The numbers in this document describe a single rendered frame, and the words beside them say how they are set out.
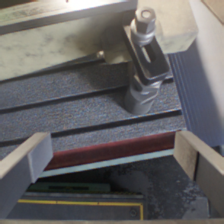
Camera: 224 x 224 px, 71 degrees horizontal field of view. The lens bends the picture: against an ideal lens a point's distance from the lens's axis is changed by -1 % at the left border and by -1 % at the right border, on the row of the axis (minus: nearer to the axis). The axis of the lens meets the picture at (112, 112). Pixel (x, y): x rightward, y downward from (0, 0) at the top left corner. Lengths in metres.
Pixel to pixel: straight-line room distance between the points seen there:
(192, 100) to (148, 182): 0.93
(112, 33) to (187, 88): 0.30
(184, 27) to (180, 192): 1.23
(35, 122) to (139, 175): 0.97
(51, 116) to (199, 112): 0.43
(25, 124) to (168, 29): 0.45
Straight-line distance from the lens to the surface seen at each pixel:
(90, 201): 1.01
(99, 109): 0.47
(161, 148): 0.49
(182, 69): 0.54
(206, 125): 0.52
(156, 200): 1.39
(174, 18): 0.36
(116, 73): 0.50
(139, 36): 0.24
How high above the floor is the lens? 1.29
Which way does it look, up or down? 79 degrees down
